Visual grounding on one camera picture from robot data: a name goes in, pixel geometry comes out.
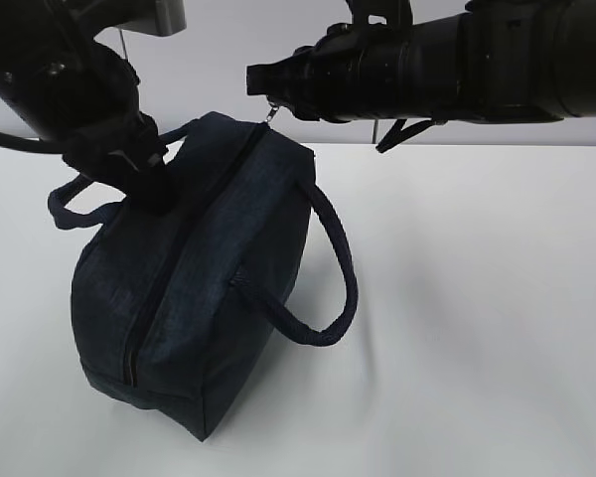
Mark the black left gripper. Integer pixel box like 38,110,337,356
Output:
63,113,172,216

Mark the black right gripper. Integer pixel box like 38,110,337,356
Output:
245,23,373,122

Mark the dark blue lunch bag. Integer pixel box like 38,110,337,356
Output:
48,112,359,440

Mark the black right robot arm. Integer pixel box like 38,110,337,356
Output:
246,1,596,124

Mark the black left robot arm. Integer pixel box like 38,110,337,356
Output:
0,0,186,214

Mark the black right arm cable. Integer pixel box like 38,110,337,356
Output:
374,117,446,154

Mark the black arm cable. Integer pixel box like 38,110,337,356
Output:
0,126,66,155
374,117,446,154

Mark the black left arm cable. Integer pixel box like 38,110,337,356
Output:
0,126,66,155

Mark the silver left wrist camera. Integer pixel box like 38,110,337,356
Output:
89,0,187,37

